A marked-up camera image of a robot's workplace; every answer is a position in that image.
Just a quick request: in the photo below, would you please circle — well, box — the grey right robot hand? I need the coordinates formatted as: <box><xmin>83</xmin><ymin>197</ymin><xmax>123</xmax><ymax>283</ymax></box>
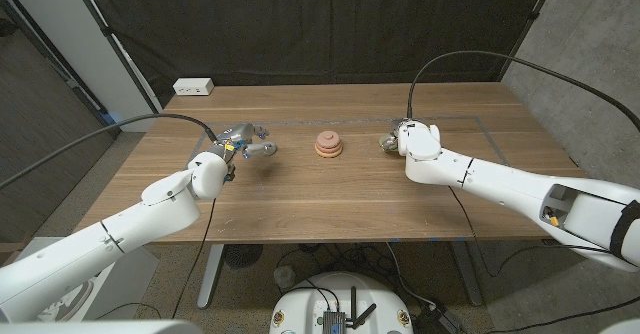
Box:
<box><xmin>378</xmin><ymin>118</ymin><xmax>416</xmax><ymax>154</ymax></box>

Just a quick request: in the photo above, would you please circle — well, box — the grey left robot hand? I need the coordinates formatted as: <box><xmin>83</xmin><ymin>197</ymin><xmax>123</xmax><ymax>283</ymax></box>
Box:
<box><xmin>209</xmin><ymin>122</ymin><xmax>279</xmax><ymax>163</ymax></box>

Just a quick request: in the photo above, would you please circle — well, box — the pink toy ring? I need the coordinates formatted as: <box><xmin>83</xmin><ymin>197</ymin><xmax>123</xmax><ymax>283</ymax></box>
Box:
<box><xmin>315</xmin><ymin>130</ymin><xmax>342</xmax><ymax>150</ymax></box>

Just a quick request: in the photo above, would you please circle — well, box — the white power strip box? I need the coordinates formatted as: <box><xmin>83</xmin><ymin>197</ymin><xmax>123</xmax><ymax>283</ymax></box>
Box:
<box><xmin>172</xmin><ymin>77</ymin><xmax>215</xmax><ymax>97</ymax></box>

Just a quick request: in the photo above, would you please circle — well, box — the small black floor fan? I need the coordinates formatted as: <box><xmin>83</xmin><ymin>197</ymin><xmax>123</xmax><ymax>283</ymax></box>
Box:
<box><xmin>223</xmin><ymin>243</ymin><xmax>265</xmax><ymax>269</ymax></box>

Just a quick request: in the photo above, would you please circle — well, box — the black backdrop curtain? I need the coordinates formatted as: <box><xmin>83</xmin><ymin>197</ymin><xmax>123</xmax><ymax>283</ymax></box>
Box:
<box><xmin>77</xmin><ymin>0</ymin><xmax>556</xmax><ymax>106</ymax></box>

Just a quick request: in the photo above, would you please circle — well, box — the white table leg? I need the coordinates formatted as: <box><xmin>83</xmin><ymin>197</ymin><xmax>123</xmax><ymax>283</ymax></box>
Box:
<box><xmin>197</xmin><ymin>243</ymin><xmax>226</xmax><ymax>309</ymax></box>

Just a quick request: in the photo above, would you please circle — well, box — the grey round floor object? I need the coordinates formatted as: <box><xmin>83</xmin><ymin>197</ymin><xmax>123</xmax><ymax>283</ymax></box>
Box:
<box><xmin>273</xmin><ymin>265</ymin><xmax>297</xmax><ymax>289</ymax></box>

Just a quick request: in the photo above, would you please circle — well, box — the black backdrop stand pole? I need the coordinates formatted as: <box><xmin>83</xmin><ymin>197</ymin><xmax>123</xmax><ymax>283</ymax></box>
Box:
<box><xmin>67</xmin><ymin>0</ymin><xmax>164</xmax><ymax>115</ymax></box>
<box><xmin>497</xmin><ymin>0</ymin><xmax>561</xmax><ymax>83</ymax></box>

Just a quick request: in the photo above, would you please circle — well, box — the grey table leg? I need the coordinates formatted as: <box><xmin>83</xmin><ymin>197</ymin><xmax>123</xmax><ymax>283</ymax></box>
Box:
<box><xmin>449</xmin><ymin>241</ymin><xmax>484</xmax><ymax>308</ymax></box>

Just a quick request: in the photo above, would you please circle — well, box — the white floor platform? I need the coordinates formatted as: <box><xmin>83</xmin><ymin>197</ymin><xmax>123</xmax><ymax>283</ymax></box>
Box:
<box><xmin>34</xmin><ymin>243</ymin><xmax>161</xmax><ymax>323</ymax></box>

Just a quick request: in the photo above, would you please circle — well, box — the white robot torso base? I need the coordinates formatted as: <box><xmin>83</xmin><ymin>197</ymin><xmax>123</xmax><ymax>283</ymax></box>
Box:
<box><xmin>269</xmin><ymin>272</ymin><xmax>415</xmax><ymax>334</ymax></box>

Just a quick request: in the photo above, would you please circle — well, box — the black power adapter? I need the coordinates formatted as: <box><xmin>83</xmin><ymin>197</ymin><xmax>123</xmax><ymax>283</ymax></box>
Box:
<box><xmin>412</xmin><ymin>303</ymin><xmax>461</xmax><ymax>334</ymax></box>

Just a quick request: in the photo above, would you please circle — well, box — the grey antenna radio box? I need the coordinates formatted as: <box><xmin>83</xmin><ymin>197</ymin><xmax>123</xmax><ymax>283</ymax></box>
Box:
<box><xmin>319</xmin><ymin>286</ymin><xmax>379</xmax><ymax>334</ymax></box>

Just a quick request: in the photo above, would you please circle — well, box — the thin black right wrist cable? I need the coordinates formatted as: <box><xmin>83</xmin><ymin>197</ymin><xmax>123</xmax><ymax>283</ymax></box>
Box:
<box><xmin>447</xmin><ymin>186</ymin><xmax>611</xmax><ymax>279</ymax></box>

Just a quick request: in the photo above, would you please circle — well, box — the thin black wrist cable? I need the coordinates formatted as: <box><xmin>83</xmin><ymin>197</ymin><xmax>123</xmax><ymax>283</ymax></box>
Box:
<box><xmin>94</xmin><ymin>197</ymin><xmax>217</xmax><ymax>321</ymax></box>
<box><xmin>447</xmin><ymin>186</ymin><xmax>611</xmax><ymax>279</ymax></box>

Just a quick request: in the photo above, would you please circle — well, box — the thin black left wrist cable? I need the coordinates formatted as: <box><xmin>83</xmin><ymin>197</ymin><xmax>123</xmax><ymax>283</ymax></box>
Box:
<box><xmin>94</xmin><ymin>197</ymin><xmax>217</xmax><ymax>321</ymax></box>

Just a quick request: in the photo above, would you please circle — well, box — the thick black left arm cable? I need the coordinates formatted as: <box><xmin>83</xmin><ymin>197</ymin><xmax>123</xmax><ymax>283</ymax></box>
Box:
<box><xmin>0</xmin><ymin>112</ymin><xmax>220</xmax><ymax>191</ymax></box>

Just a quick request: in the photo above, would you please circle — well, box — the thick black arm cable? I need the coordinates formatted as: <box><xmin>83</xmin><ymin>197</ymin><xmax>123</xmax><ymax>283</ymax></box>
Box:
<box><xmin>0</xmin><ymin>112</ymin><xmax>220</xmax><ymax>191</ymax></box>
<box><xmin>406</xmin><ymin>50</ymin><xmax>640</xmax><ymax>133</ymax></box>

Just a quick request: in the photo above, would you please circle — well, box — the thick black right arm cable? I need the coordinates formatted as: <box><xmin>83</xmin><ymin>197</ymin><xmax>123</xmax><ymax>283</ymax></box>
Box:
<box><xmin>406</xmin><ymin>50</ymin><xmax>640</xmax><ymax>133</ymax></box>

